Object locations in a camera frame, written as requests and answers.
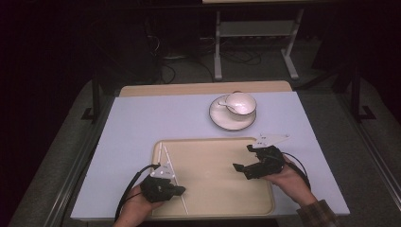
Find black floor cables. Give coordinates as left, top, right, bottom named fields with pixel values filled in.
left=157, top=34, right=263, bottom=85

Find white metal desk frame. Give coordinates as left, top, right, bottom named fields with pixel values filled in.
left=201, top=0, right=335, bottom=81

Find white plate with dark rim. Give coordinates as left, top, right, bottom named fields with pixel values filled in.
left=208, top=94, right=257, bottom=131

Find beige plastic tray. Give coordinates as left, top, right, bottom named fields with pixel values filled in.
left=150, top=136, right=275, bottom=219

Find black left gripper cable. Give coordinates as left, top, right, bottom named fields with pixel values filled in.
left=113, top=164, right=161, bottom=222

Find aluminium frame rail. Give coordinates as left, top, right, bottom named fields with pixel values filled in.
left=44, top=94, right=118, bottom=227
left=335, top=94, right=401, bottom=202

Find white bowl with dark rim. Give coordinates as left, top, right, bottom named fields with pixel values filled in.
left=224, top=92, right=257, bottom=121

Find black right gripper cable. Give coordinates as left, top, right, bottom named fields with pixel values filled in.
left=281, top=151, right=312, bottom=191

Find person's left hand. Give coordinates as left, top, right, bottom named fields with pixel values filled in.
left=121, top=183, right=165, bottom=223

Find person's right hand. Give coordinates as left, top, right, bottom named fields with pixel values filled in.
left=263, top=157, right=317, bottom=207

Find black metal stand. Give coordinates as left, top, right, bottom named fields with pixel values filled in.
left=80, top=71, right=102, bottom=125
left=349, top=65, right=377, bottom=123

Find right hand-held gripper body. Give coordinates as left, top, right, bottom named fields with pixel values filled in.
left=244, top=132, right=291, bottom=181

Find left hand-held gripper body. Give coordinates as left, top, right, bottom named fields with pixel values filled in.
left=140, top=163, right=178, bottom=203

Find white table mat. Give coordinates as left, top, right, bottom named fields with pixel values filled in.
left=70, top=91, right=350, bottom=220

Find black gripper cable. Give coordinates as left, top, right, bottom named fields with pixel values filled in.
left=281, top=151, right=312, bottom=191
left=113, top=164, right=161, bottom=222

